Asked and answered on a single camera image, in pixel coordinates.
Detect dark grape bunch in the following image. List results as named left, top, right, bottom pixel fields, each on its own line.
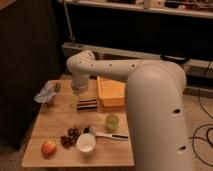
left=60, top=127, right=81, bottom=148

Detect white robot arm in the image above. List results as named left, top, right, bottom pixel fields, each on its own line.
left=66, top=50, right=194, bottom=171

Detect green plastic cup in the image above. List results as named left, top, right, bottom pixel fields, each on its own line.
left=105, top=114, right=119, bottom=132

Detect black striped block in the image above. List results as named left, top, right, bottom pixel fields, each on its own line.
left=77, top=99, right=97, bottom=111

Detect green pepper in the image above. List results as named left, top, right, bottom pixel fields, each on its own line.
left=54, top=82, right=61, bottom=93

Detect crumpled white cloth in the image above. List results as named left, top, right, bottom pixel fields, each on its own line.
left=34, top=81, right=56, bottom=104

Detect orange plastic bin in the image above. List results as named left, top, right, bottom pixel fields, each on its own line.
left=97, top=77, right=125, bottom=107

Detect red apple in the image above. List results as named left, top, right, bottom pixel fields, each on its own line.
left=41, top=140, right=56, bottom=156

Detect metal shelf rail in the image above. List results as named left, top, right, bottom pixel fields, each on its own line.
left=62, top=42, right=213, bottom=77

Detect black floor cables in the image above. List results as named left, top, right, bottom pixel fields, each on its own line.
left=189, top=61, right=213, bottom=168

